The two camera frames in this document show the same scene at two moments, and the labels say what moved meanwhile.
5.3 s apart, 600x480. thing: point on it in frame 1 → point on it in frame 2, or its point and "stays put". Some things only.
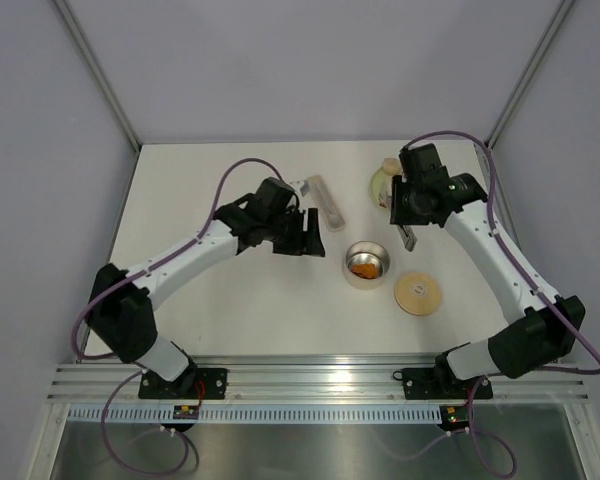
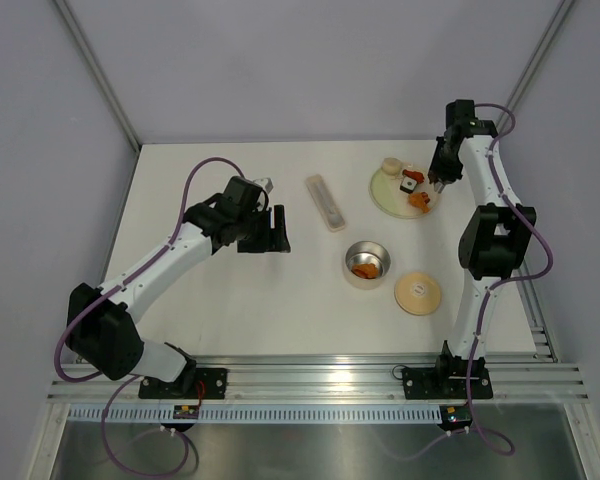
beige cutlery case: [327, 205] stays put
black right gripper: [398, 214] → [444, 174]
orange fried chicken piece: [365, 270] stays put
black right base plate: [439, 383] stays put
